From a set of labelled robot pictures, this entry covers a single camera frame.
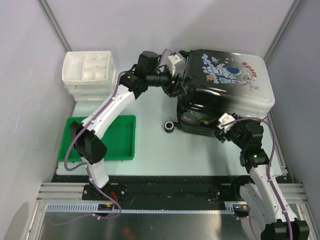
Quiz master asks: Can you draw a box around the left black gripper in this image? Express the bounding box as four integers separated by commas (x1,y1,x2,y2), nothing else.
146,64,187,98

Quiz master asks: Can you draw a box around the space astronaut hardshell suitcase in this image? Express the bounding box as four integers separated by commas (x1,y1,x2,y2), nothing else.
164,49,275,137

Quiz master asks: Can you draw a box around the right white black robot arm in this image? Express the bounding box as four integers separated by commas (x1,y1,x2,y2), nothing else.
217,113,310,240

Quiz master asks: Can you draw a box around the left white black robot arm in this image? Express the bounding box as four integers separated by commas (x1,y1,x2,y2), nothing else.
69,49,186,200

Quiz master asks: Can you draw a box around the green plastic tray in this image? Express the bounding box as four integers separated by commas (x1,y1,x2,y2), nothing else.
57,115,136,162

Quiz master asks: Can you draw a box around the white stacked drawer organizer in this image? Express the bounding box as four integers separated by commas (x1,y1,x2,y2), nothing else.
61,51,117,108

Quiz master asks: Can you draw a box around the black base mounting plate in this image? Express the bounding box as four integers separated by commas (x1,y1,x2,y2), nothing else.
51,174,262,211

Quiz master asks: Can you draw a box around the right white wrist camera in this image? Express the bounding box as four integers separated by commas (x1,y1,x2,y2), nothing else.
217,113,236,133

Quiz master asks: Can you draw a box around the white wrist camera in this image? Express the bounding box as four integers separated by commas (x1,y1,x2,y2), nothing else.
217,113,236,133
166,53,186,77

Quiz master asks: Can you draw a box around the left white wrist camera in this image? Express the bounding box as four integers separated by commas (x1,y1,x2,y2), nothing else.
166,53,186,77

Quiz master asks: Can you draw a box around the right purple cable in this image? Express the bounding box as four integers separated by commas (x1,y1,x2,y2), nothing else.
229,117,296,240

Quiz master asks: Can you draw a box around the purple cable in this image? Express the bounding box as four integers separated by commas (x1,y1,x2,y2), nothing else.
229,117,296,240
46,48,176,226

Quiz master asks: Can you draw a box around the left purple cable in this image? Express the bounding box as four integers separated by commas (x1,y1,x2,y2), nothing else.
46,48,176,226

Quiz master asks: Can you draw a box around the grey slotted cable duct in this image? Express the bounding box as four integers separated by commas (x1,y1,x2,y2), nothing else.
46,202,235,214

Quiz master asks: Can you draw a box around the aluminium frame rail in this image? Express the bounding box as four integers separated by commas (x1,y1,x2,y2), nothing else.
36,182,308,204

